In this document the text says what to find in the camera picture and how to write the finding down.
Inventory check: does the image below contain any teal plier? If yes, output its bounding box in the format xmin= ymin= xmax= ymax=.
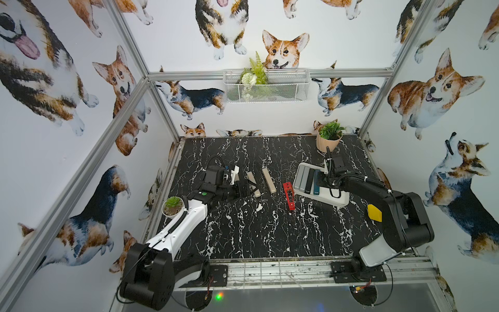
xmin=313 ymin=170 xmax=320 ymax=196

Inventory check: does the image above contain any black plier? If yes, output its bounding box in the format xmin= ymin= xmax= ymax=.
xmin=304 ymin=168 xmax=316 ymax=194

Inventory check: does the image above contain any grey plier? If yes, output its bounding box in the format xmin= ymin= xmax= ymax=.
xmin=294 ymin=165 xmax=305 ymax=192
xmin=300 ymin=166 xmax=310 ymax=192

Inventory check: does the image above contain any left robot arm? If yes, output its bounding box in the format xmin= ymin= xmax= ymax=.
xmin=115 ymin=165 xmax=252 ymax=311

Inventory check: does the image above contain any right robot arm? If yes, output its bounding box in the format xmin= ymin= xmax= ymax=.
xmin=324 ymin=152 xmax=435 ymax=271

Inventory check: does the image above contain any white storage tray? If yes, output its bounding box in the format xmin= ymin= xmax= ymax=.
xmin=292 ymin=162 xmax=350 ymax=207

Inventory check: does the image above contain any pink potted plant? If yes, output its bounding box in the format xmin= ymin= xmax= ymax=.
xmin=316 ymin=120 xmax=345 ymax=153

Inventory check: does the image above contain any small white potted succulent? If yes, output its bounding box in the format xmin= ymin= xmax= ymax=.
xmin=161 ymin=196 xmax=185 ymax=219

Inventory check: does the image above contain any fern with white flower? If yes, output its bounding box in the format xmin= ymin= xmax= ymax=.
xmin=239 ymin=52 xmax=268 ymax=101

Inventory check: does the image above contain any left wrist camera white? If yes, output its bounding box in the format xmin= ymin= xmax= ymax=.
xmin=230 ymin=165 xmax=240 ymax=185

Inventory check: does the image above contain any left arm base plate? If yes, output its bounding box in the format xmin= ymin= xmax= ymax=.
xmin=181 ymin=265 xmax=228 ymax=288

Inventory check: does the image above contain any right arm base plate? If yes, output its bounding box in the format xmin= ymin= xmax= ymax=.
xmin=330 ymin=259 xmax=387 ymax=283

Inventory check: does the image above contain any white wire wall basket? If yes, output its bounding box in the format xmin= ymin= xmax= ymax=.
xmin=223 ymin=69 xmax=311 ymax=103

